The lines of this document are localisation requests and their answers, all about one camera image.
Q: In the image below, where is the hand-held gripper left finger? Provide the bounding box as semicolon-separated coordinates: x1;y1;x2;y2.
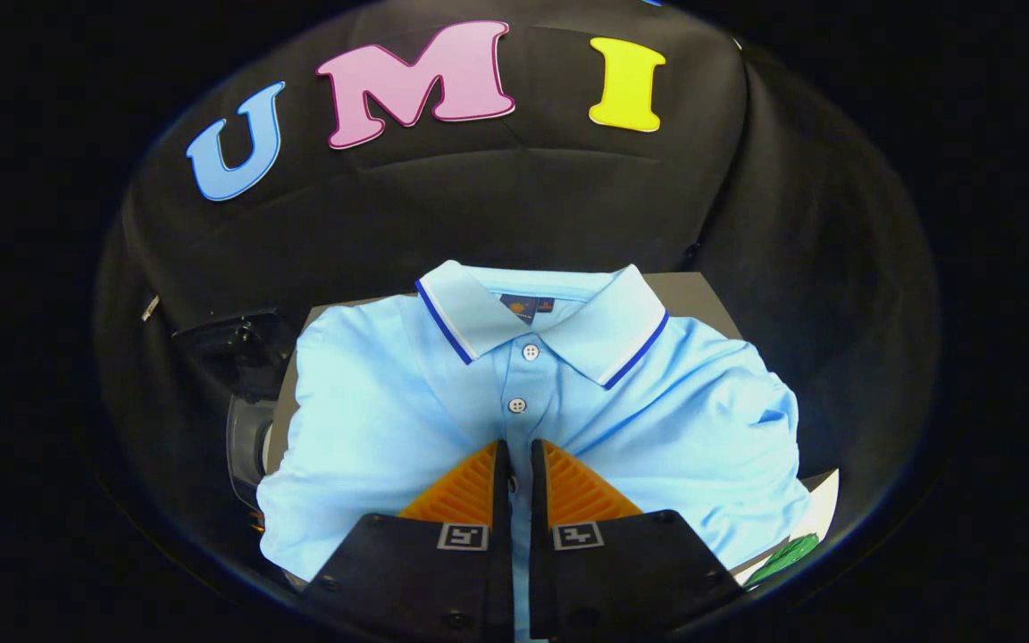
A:
305;439;515;643

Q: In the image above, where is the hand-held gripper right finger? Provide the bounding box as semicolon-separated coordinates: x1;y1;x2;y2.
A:
530;438;745;643

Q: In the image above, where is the grey washing machine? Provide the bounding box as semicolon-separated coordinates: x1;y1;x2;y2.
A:
171;306;301;514

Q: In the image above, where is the light blue polo shirt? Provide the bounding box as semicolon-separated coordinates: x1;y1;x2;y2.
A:
255;259;812;640

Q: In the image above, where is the black backdrop cloth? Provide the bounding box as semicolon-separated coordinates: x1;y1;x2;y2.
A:
93;0;940;608

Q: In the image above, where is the white sheet with green print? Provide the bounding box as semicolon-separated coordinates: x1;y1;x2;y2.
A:
733;469;840;588

